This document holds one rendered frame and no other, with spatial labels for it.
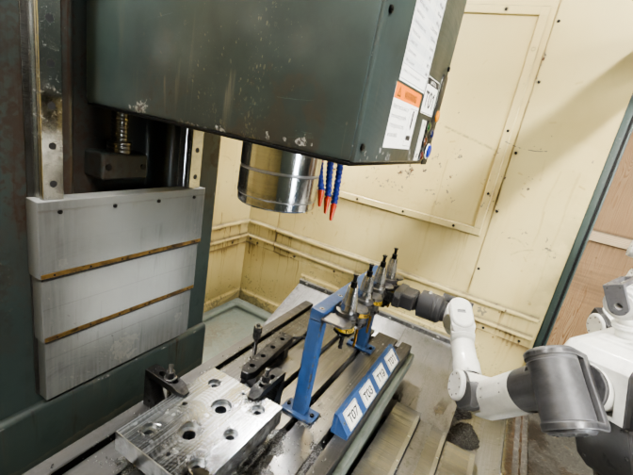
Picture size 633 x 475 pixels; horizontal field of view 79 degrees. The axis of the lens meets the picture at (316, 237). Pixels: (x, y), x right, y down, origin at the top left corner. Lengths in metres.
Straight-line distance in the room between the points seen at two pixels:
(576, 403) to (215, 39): 0.88
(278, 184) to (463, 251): 1.14
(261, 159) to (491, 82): 1.15
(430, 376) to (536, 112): 1.09
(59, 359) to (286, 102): 0.86
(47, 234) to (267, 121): 0.57
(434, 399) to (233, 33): 1.42
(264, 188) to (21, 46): 0.54
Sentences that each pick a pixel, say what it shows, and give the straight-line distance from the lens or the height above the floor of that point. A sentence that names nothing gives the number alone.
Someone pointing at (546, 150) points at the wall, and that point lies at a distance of 1.65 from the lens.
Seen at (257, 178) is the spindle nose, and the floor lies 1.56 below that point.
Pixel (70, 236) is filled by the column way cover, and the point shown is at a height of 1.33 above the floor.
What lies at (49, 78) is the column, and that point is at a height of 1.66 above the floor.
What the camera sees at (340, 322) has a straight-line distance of 0.97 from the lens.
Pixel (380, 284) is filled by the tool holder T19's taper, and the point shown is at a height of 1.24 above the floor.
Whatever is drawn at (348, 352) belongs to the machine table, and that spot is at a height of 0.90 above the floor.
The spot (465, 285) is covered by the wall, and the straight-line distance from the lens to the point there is 1.75.
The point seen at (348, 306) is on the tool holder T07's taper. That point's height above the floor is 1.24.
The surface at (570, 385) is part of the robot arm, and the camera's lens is 0.87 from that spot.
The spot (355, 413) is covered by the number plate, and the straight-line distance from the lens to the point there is 1.17.
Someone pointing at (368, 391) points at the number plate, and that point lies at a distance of 1.25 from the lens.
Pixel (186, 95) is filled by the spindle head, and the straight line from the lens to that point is 0.78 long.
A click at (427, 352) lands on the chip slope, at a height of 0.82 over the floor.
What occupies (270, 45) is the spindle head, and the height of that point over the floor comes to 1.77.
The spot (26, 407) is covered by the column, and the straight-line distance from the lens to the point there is 1.27.
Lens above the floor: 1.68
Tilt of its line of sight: 17 degrees down
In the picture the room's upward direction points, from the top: 11 degrees clockwise
